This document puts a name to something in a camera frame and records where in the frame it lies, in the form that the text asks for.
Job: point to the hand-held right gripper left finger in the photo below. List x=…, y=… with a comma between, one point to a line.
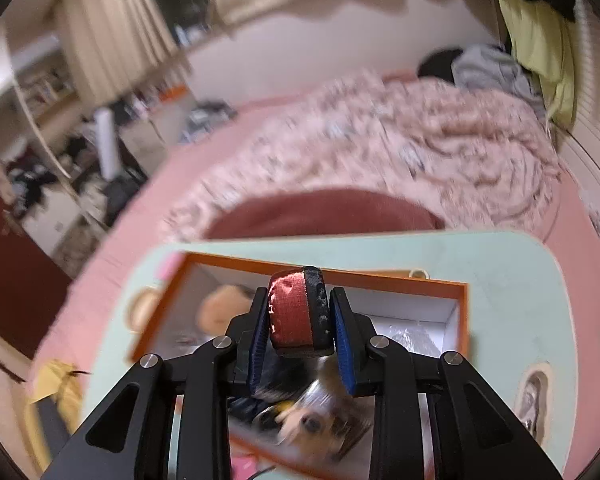
x=257, y=350

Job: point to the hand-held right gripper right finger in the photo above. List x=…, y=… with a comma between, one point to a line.
x=342, y=350

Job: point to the red and black pouch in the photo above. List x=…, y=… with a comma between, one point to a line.
x=292, y=310

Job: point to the orange cardboard box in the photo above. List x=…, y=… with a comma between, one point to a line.
x=410, y=310

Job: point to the clear plastic bag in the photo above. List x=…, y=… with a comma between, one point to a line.
x=410, y=337

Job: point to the small plush mouse toy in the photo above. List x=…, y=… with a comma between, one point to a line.
x=305, y=422

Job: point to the dark red pillow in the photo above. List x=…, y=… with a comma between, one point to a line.
x=320, y=215

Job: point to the pink bed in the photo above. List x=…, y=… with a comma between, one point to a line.
x=145, y=220

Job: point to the pink floral quilt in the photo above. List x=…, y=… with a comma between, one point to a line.
x=380, y=150

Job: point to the white nightstand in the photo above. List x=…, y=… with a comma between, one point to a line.
x=145, y=140

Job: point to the white roll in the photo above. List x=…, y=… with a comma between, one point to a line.
x=106, y=145

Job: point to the dark red door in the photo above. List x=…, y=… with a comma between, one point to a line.
x=15, y=270

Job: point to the small orange box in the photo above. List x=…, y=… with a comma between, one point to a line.
x=174, y=92

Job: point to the white wardrobe shelving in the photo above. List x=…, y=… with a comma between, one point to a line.
x=45, y=85

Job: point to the beige curtain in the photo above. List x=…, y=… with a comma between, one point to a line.
x=110, y=35

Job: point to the yellow-green hanging cloth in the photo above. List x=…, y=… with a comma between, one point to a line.
x=535, y=45

